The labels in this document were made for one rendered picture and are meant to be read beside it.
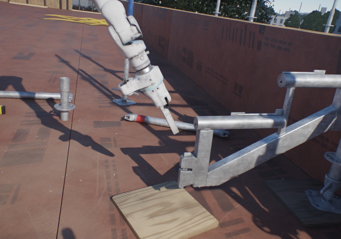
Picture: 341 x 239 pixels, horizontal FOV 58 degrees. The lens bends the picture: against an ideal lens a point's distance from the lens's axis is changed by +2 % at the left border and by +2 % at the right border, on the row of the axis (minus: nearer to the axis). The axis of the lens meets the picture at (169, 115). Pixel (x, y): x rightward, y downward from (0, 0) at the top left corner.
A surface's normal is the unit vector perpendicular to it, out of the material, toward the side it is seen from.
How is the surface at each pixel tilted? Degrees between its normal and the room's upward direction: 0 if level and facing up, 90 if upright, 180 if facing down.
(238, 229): 0
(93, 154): 0
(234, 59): 90
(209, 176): 90
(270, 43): 90
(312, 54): 90
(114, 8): 57
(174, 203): 0
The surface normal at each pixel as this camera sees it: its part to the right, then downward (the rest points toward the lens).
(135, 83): -0.07, 0.49
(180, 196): 0.12, -0.94
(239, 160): 0.25, 0.36
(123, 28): 0.06, 0.02
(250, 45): -0.96, -0.03
